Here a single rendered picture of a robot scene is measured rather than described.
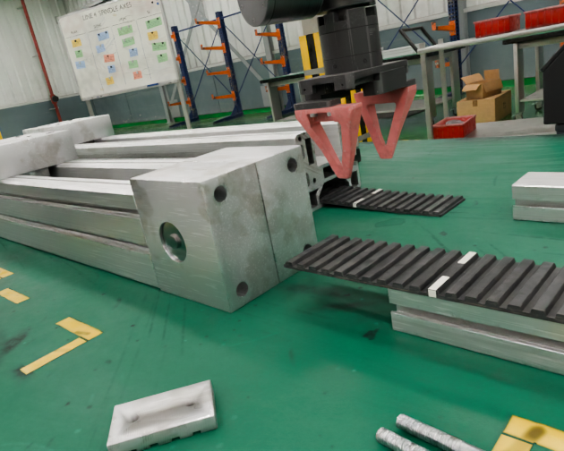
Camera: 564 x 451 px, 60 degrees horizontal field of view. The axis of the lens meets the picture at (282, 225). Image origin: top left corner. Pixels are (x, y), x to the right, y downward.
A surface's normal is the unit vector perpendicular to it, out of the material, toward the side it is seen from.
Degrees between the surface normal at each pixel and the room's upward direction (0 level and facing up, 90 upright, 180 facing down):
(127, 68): 90
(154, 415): 0
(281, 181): 90
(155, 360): 0
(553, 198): 90
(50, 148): 90
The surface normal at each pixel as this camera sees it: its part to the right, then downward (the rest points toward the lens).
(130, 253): -0.67, 0.34
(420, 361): -0.18, -0.93
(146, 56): -0.37, 0.35
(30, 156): 0.72, 0.09
